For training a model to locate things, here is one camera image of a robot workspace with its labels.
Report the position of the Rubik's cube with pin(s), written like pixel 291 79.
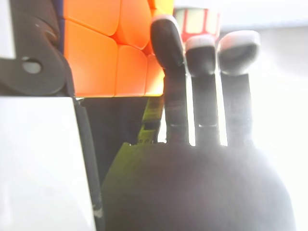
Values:
pixel 96 55

